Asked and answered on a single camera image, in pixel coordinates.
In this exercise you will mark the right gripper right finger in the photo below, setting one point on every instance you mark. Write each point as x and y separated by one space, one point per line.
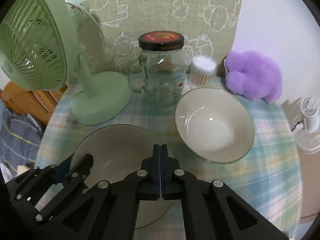
211 210

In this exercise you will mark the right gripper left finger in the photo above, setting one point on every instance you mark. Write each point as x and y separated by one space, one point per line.
106 210

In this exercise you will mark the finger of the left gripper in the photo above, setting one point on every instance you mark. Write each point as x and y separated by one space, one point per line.
65 177

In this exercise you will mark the floral bowl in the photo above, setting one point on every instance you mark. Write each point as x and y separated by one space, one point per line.
214 125
117 151

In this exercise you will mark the blue plaid bedding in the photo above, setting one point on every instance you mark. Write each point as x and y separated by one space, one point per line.
21 137

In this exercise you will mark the plaid tablecloth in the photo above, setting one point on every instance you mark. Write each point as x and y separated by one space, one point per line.
268 177

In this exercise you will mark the wooden bed headboard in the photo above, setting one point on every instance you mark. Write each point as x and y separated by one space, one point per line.
39 103

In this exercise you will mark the white floor fan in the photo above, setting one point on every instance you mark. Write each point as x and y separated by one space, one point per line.
304 124

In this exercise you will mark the cotton swab container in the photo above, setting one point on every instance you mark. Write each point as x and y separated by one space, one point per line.
202 69

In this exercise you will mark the purple plush toy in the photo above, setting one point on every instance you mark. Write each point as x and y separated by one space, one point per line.
253 76

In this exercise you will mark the glass jar black lid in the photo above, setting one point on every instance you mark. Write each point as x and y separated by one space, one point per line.
159 70

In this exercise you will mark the green desk fan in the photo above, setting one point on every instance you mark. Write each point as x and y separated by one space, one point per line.
40 51

